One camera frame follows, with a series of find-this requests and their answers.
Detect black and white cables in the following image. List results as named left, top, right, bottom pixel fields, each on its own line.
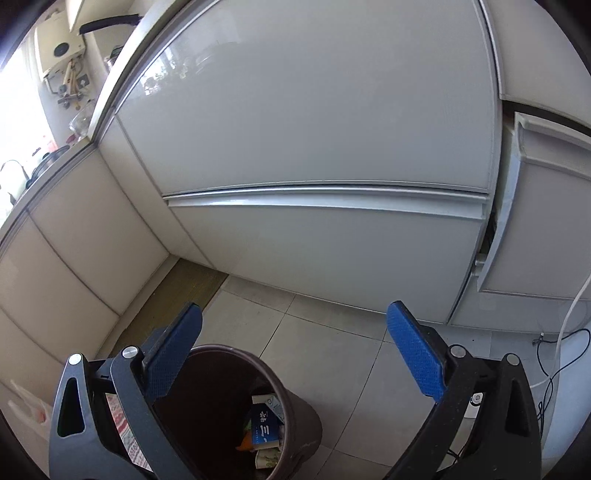
left=529, top=277, right=591, bottom=388

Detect black cable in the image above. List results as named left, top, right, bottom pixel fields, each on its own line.
left=534, top=329, right=591, bottom=416

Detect glass jar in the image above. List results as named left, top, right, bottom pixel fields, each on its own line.
left=69, top=111, right=91, bottom=139

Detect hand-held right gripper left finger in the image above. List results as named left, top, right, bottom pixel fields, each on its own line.
left=48, top=302, right=204, bottom=480

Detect white water heater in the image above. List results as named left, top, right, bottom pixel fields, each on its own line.
left=34, top=21, right=88, bottom=79

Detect white refrigerator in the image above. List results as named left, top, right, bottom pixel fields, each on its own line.
left=99, top=0, right=504, bottom=324

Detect grey kitchen countertop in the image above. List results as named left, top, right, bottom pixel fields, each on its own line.
left=0, top=23, right=141, bottom=234

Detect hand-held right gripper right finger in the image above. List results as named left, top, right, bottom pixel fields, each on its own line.
left=383, top=301, right=543, bottom=480

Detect white kitchen cabinets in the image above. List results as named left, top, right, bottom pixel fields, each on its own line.
left=0, top=115, right=169, bottom=398

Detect patterned woven tablecloth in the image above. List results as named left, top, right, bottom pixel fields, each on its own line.
left=104, top=392, right=153, bottom=474

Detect blue box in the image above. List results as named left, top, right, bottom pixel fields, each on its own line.
left=249, top=401, right=284, bottom=448

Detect white plastic bag red print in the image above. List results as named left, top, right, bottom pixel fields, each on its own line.
left=7, top=378, right=54, bottom=430

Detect black handle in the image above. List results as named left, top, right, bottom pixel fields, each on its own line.
left=79, top=14, right=141, bottom=36

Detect brown trash bin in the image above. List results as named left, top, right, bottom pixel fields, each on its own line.
left=152, top=346, right=323, bottom=480

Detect open white cabinet door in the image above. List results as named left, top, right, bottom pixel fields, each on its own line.
left=450, top=0, right=591, bottom=333

